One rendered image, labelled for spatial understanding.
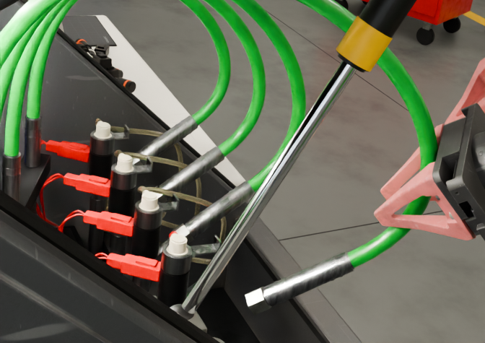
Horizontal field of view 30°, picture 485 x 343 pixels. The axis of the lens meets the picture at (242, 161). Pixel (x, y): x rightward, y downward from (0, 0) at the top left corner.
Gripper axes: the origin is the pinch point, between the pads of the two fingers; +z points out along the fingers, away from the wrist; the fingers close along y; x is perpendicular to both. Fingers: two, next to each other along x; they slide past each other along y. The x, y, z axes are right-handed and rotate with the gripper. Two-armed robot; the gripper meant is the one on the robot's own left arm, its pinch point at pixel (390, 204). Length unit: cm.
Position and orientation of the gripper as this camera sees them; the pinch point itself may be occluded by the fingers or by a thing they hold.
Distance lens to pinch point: 75.9
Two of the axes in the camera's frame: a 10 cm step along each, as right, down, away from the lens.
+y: -3.0, 6.1, -7.4
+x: 5.9, 7.2, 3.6
